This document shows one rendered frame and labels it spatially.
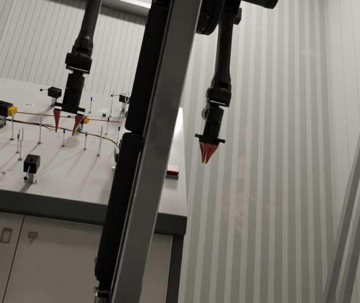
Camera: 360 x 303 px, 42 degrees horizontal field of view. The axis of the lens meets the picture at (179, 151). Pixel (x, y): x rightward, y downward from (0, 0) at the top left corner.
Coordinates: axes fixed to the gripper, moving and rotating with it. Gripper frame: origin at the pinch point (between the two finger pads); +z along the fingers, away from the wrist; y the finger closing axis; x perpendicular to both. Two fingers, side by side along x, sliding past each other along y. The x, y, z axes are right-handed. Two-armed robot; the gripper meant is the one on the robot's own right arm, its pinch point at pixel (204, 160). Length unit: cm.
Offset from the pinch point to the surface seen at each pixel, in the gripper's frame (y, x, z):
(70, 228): 42, -7, 34
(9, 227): 63, -8, 38
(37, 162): 58, -13, 14
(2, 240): 64, -6, 42
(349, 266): -161, -133, 65
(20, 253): 57, -3, 45
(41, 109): 66, -77, -3
